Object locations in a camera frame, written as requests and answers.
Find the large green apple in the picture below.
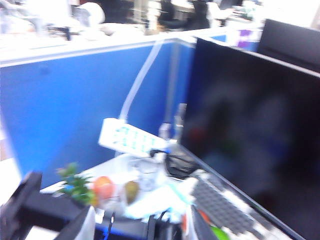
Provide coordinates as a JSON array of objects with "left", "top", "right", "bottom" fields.
[{"left": 123, "top": 180, "right": 140, "bottom": 205}]

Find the small green apple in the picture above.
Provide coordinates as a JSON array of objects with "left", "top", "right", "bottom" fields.
[{"left": 210, "top": 225, "right": 230, "bottom": 240}]

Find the orange red item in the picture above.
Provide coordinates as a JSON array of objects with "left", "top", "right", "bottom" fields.
[{"left": 92, "top": 176, "right": 116, "bottom": 201}]

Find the small green potted plant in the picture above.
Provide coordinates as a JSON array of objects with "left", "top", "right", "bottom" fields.
[{"left": 56, "top": 162, "right": 97, "bottom": 207}]

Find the light blue tissue pack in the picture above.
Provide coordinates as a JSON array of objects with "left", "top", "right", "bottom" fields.
[{"left": 124, "top": 178, "right": 198, "bottom": 222}]

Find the white grey keyboard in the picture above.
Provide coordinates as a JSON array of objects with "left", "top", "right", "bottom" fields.
[{"left": 188, "top": 169, "right": 297, "bottom": 240}]

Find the black computer monitor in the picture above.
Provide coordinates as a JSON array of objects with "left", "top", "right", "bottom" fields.
[
  {"left": 256, "top": 18, "right": 320, "bottom": 74},
  {"left": 180, "top": 37, "right": 320, "bottom": 240}
]

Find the grey metal partition post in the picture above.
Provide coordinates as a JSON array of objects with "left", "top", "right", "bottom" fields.
[{"left": 165, "top": 41, "right": 181, "bottom": 137}]

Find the purple name sign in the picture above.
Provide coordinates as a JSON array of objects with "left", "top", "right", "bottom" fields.
[{"left": 237, "top": 29, "right": 258, "bottom": 48}]

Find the black office chair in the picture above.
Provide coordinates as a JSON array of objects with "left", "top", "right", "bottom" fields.
[
  {"left": 157, "top": 0, "right": 187, "bottom": 30},
  {"left": 192, "top": 0, "right": 211, "bottom": 30}
]

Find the clear plastic cup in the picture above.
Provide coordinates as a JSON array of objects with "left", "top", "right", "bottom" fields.
[{"left": 128, "top": 157, "right": 162, "bottom": 192}]

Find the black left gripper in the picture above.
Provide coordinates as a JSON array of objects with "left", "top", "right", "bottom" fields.
[{"left": 0, "top": 171, "right": 87, "bottom": 235}]

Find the white power strip cord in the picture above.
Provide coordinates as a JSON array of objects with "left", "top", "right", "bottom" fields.
[{"left": 119, "top": 39, "right": 163, "bottom": 123}]

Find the silver angular figurine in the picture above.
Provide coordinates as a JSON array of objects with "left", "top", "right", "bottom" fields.
[{"left": 174, "top": 102, "right": 188, "bottom": 146}]

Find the white turquoise power strip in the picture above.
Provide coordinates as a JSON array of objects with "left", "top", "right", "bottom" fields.
[{"left": 97, "top": 117, "right": 169, "bottom": 157}]

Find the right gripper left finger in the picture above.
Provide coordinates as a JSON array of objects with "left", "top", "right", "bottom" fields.
[{"left": 58, "top": 204, "right": 91, "bottom": 240}]

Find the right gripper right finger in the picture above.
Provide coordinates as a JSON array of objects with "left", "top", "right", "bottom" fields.
[{"left": 190, "top": 205, "right": 219, "bottom": 240}]

